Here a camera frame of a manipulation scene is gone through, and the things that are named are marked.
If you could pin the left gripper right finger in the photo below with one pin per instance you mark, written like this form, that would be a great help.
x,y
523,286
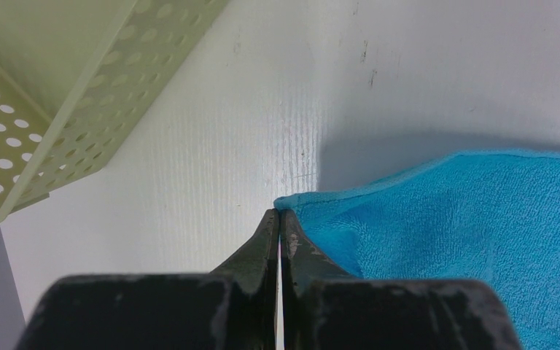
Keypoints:
x,y
325,307

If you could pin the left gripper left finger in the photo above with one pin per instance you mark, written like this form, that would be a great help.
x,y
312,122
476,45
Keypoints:
x,y
230,307

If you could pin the blue towel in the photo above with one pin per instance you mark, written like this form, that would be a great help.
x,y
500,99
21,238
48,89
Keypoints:
x,y
487,215

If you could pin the green plastic basket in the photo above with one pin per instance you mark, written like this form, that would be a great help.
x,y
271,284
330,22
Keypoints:
x,y
76,77

